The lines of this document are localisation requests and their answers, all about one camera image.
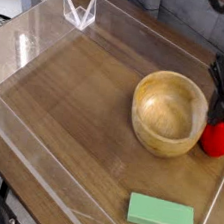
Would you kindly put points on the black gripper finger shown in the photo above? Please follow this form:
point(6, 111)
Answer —
point(216, 109)

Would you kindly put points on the light wooden bowl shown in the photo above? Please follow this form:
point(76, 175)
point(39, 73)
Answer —
point(168, 113)

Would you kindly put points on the red plush strawberry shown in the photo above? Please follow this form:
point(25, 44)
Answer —
point(212, 140)

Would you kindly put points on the clear acrylic tray enclosure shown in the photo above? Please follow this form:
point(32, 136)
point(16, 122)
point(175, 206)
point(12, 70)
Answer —
point(68, 70)

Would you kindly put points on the green rectangular block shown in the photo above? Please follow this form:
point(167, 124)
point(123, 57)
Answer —
point(144, 209)

